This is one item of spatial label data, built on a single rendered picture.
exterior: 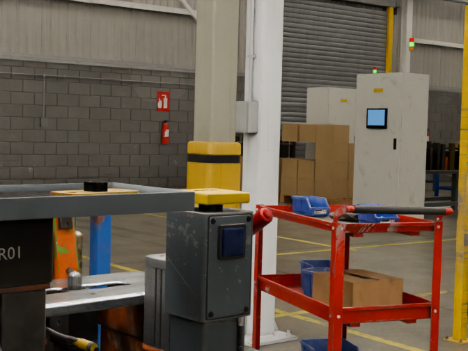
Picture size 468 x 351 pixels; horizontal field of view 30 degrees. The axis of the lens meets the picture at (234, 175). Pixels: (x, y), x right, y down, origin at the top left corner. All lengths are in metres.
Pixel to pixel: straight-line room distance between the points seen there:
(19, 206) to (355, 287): 2.59
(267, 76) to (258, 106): 0.17
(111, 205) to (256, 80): 4.30
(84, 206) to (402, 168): 10.52
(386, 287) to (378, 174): 8.10
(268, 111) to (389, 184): 6.35
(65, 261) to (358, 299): 2.02
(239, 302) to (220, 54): 7.37
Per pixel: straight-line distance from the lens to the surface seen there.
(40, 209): 0.73
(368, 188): 11.53
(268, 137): 5.05
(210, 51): 8.23
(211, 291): 0.90
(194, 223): 0.89
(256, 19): 5.09
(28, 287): 0.77
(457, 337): 5.45
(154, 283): 1.13
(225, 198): 0.90
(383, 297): 3.34
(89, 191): 0.84
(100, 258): 3.15
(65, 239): 1.37
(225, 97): 8.27
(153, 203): 0.79
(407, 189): 11.31
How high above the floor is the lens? 1.23
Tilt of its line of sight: 3 degrees down
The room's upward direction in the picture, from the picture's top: 2 degrees clockwise
